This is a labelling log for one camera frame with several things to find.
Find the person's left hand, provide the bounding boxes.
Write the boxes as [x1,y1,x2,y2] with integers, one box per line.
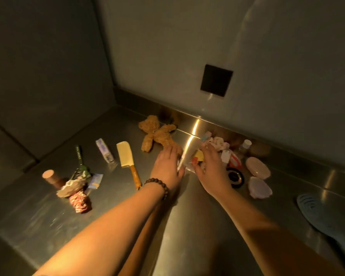
[150,145,186,196]

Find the small purple white box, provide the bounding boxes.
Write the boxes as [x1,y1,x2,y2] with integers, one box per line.
[95,138,116,164]

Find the small wooden cylinder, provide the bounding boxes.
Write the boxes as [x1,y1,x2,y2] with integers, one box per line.
[42,169,66,190]

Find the person's right hand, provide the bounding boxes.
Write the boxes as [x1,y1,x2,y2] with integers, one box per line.
[192,143,233,199]

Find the black square wall plate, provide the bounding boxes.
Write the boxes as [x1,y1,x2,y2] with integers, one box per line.
[200,64,233,98]

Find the yellow toy cleaver wooden handle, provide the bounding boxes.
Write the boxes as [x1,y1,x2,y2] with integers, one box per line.
[116,141,143,191]

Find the crumpled floral paper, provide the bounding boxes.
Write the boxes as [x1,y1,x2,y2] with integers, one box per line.
[208,137,231,153]

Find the white shell-shaped dish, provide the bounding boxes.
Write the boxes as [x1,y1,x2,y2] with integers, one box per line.
[248,176,273,200]

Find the brown bead bracelet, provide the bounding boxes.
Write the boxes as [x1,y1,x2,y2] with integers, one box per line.
[144,178,170,201]

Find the green bottle opener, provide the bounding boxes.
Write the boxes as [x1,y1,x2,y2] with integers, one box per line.
[70,145,91,180]

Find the brown plush teddy bear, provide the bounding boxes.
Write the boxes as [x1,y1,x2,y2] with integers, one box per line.
[138,115,183,156]

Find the person's right forearm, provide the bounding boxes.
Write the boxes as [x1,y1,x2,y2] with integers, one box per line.
[218,188,345,276]

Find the black round compact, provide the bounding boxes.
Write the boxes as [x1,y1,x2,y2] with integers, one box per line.
[226,167,245,189]

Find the small blue packet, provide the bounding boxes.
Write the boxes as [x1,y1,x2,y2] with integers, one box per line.
[87,173,104,190]

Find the red and white toy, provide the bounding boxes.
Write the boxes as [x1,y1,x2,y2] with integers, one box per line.
[228,152,243,170]

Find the pink oval dish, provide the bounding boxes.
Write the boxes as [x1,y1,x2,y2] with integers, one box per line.
[245,156,271,180]

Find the crumpled red patterned paper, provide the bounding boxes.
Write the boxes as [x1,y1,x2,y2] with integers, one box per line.
[69,191,92,214]

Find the crumpled white paper ball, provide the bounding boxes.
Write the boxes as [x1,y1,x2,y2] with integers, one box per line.
[56,178,87,198]

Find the clear plastic bag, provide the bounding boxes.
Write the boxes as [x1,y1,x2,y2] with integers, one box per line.
[177,134,209,174]

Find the small bottle white cap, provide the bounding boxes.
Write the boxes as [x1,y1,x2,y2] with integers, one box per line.
[237,139,252,159]

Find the person's left forearm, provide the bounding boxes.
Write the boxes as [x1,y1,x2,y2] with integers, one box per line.
[33,183,165,276]

